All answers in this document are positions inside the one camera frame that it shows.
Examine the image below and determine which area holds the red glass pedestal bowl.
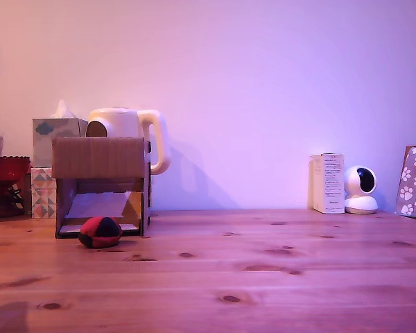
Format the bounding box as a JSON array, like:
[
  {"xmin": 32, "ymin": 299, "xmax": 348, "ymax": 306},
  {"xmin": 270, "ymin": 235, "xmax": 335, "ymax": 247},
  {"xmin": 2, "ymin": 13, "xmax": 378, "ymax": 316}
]
[{"xmin": 0, "ymin": 155, "xmax": 31, "ymax": 219}]

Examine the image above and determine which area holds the cardboard dice tower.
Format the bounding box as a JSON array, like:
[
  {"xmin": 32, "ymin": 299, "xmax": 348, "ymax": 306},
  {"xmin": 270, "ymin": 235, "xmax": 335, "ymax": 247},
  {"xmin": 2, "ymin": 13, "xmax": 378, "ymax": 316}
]
[{"xmin": 51, "ymin": 136, "xmax": 153, "ymax": 239}]

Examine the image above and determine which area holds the small white round camera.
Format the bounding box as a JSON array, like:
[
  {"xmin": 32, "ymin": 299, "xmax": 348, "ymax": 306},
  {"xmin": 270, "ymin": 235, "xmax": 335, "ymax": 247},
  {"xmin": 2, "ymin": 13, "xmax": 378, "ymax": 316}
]
[{"xmin": 343, "ymin": 165, "xmax": 379, "ymax": 214}]

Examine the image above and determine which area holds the cloud print tissue box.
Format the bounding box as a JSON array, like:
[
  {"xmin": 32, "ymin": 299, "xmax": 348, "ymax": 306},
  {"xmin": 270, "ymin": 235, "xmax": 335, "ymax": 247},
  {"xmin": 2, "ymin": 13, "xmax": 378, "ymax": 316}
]
[{"xmin": 32, "ymin": 117, "xmax": 89, "ymax": 168}]

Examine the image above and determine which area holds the white electric kettle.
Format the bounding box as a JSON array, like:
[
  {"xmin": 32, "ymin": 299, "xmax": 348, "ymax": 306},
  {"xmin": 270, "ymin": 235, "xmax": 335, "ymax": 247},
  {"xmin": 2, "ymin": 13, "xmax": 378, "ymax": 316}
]
[{"xmin": 85, "ymin": 108, "xmax": 172, "ymax": 176}]

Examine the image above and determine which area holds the triangle pattern small box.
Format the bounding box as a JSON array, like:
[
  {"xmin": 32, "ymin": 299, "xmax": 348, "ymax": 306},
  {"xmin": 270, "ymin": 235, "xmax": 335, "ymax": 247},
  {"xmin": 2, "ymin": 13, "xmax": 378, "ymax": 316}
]
[{"xmin": 31, "ymin": 166, "xmax": 58, "ymax": 219}]

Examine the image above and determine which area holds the paw print bag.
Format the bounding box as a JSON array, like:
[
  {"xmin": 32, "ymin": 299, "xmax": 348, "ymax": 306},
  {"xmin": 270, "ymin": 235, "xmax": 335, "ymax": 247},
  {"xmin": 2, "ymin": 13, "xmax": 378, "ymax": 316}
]
[{"xmin": 395, "ymin": 145, "xmax": 416, "ymax": 219}]

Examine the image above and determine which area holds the white printed carton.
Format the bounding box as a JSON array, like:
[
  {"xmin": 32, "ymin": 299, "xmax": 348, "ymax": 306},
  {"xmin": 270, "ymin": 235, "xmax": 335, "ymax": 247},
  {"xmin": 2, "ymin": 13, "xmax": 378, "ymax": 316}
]
[{"xmin": 309, "ymin": 153, "xmax": 346, "ymax": 214}]

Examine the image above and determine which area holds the red and black footbag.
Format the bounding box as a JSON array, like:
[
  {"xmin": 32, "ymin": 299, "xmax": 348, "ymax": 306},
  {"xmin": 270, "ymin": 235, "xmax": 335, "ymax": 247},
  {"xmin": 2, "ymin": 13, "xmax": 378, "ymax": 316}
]
[{"xmin": 78, "ymin": 216, "xmax": 123, "ymax": 249}]

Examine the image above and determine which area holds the white tissue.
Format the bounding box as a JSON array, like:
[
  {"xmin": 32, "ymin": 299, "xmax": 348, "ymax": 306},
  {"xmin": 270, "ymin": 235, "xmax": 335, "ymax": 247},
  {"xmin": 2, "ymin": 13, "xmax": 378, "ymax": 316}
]
[{"xmin": 51, "ymin": 99, "xmax": 76, "ymax": 119}]

